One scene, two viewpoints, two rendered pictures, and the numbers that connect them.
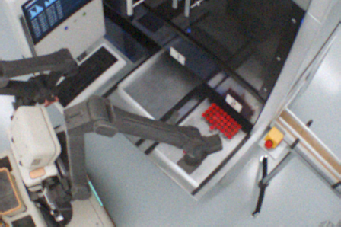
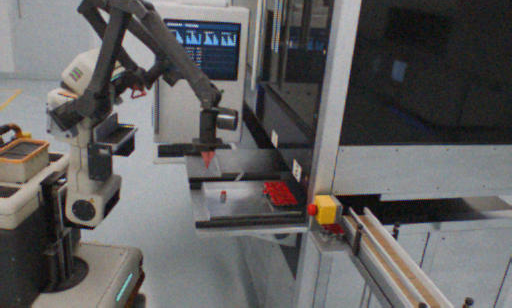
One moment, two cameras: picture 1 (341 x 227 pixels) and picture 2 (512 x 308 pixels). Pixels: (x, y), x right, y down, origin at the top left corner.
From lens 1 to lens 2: 1.40 m
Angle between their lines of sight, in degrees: 48
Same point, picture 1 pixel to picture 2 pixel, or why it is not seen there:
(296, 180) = not seen: outside the picture
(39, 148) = (88, 59)
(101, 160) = (170, 292)
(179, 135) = (194, 68)
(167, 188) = not seen: outside the picture
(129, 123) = (159, 23)
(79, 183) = (92, 87)
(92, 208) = (103, 292)
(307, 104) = not seen: outside the picture
